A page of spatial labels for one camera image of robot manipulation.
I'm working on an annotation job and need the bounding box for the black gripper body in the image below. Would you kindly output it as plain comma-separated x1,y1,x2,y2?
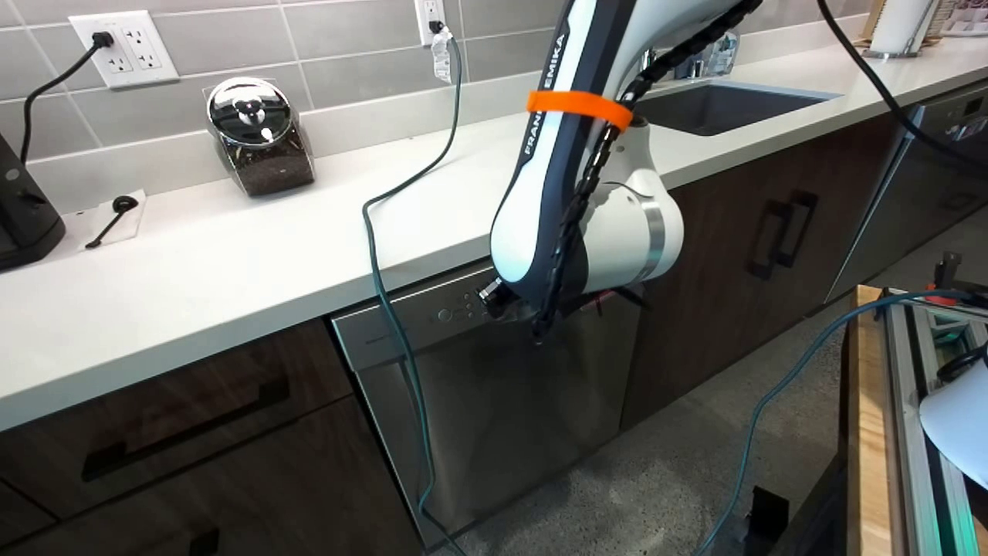
480,278,565,345

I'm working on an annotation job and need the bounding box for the stainless steel dishwasher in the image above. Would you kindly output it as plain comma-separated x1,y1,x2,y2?
326,261,648,549

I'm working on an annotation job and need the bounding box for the dark brown cabinet door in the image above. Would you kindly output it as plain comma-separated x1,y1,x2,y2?
781,115,903,344
621,153,791,429

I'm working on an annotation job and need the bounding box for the white plug adapter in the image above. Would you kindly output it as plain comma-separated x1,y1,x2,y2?
425,21,464,86

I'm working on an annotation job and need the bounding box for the undermount kitchen sink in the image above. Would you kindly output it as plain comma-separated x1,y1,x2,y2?
627,81,840,140

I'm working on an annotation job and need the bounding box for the dark brown cabinet front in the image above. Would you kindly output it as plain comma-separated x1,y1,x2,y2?
0,397,425,556

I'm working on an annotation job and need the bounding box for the small black floor block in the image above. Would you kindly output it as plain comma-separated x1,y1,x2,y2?
748,482,797,549

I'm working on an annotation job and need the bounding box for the glass canister with metal lid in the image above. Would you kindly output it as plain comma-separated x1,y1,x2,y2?
201,75,318,201

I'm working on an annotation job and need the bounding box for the dark brown drawer front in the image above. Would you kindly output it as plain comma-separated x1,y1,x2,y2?
0,319,358,523

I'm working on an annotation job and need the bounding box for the wooden table edge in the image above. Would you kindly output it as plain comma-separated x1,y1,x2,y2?
840,282,903,556

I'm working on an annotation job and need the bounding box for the stainless steel appliance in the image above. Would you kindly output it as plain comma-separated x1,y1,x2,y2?
825,78,988,309

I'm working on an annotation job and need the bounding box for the white paper napkin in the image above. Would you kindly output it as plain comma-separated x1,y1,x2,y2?
67,185,151,255

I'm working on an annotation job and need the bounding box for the black spoon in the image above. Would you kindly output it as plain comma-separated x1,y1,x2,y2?
85,192,142,252

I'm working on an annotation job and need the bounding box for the white rounded object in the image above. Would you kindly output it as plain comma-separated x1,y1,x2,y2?
918,354,988,495

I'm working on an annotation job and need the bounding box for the black coffee machine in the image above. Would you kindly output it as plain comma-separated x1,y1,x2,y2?
0,133,72,278

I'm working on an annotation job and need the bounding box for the colourful printed box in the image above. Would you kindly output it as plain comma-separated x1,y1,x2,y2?
939,0,988,41

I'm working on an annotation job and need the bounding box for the teal power cable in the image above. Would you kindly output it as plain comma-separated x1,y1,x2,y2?
358,33,468,556

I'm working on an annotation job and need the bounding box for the orange strap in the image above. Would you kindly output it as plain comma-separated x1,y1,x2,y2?
525,86,639,133

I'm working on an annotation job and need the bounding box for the black door handle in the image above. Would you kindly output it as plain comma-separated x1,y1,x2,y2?
743,197,795,283
776,189,820,272

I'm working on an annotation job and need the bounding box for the blue floor cable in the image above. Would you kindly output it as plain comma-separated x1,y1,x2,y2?
695,288,988,556

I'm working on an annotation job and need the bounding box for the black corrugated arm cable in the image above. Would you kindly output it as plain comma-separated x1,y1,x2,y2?
529,0,769,349

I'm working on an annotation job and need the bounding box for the long black drawer handle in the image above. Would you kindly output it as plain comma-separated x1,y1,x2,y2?
80,374,292,485

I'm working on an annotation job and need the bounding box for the thick black hanging cable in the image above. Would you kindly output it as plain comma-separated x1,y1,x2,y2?
816,0,988,180

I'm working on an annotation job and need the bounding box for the aluminium frame rail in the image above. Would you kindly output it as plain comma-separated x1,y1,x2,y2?
879,298,981,556

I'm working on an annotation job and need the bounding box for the wide white wall outlet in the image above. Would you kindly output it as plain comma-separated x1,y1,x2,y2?
64,5,183,93

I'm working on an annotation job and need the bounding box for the black power cord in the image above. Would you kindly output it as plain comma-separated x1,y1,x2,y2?
17,27,121,167

